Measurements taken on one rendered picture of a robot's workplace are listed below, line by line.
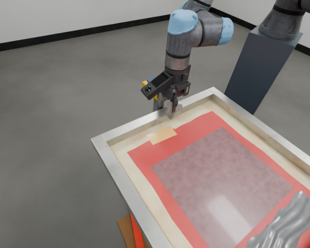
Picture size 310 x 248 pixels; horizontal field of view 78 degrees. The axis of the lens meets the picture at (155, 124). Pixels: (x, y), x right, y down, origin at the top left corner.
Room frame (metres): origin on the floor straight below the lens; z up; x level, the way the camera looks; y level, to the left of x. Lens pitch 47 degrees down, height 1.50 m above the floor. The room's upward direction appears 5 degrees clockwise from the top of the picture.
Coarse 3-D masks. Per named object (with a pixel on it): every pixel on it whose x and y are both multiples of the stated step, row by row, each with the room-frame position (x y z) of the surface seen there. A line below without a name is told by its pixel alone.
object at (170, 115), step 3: (168, 102) 0.53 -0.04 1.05; (171, 102) 0.52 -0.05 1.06; (168, 105) 0.53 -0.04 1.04; (171, 105) 0.52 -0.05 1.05; (177, 105) 0.54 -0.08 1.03; (180, 105) 0.55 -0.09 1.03; (168, 108) 0.53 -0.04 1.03; (171, 108) 0.52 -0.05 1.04; (177, 108) 0.54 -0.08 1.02; (180, 108) 0.55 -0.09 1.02; (168, 111) 0.53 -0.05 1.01; (171, 111) 0.52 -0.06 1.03; (177, 111) 0.54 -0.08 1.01; (168, 114) 0.53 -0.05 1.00; (171, 114) 0.51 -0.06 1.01; (174, 114) 0.52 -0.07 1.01; (168, 117) 0.52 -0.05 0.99; (171, 117) 0.52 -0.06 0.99
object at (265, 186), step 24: (192, 120) 0.55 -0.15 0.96; (216, 120) 0.56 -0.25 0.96; (192, 144) 0.43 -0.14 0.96; (216, 144) 0.44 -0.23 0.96; (240, 144) 0.45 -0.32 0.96; (216, 168) 0.34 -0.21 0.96; (240, 168) 0.35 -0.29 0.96; (264, 168) 0.36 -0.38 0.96; (240, 192) 0.26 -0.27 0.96; (264, 192) 0.27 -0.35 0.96; (288, 192) 0.28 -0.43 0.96; (264, 216) 0.20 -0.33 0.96
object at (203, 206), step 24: (144, 144) 0.41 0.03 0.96; (168, 144) 0.42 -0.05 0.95; (144, 168) 0.31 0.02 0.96; (168, 168) 0.32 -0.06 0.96; (192, 168) 0.33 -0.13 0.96; (168, 192) 0.24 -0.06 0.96; (192, 192) 0.25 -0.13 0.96; (216, 192) 0.26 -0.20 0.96; (192, 216) 0.18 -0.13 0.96; (216, 216) 0.19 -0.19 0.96; (240, 216) 0.19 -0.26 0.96; (192, 240) 0.13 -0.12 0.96; (216, 240) 0.13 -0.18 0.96; (240, 240) 0.14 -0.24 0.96
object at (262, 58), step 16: (256, 32) 0.86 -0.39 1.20; (256, 48) 0.82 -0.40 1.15; (272, 48) 0.79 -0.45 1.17; (288, 48) 0.76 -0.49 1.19; (240, 64) 0.84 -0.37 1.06; (256, 64) 0.81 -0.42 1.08; (272, 64) 0.78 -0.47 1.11; (240, 80) 0.83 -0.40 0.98; (256, 80) 0.79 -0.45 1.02; (272, 80) 0.76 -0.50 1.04; (240, 96) 0.81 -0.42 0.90; (256, 96) 0.77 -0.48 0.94
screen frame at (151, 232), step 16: (192, 96) 0.66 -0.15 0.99; (208, 96) 0.67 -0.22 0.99; (224, 96) 0.68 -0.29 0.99; (160, 112) 0.54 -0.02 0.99; (240, 112) 0.59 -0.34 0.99; (128, 128) 0.44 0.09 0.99; (144, 128) 0.47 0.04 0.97; (256, 128) 0.51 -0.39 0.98; (96, 144) 0.36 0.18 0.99; (112, 144) 0.39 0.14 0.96; (272, 144) 0.46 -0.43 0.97; (288, 144) 0.44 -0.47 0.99; (112, 160) 0.31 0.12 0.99; (304, 160) 0.38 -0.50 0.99; (112, 176) 0.26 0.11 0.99; (128, 192) 0.22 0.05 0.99; (128, 208) 0.18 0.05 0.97; (144, 208) 0.18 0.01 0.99; (144, 224) 0.14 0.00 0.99; (160, 240) 0.11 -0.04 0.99
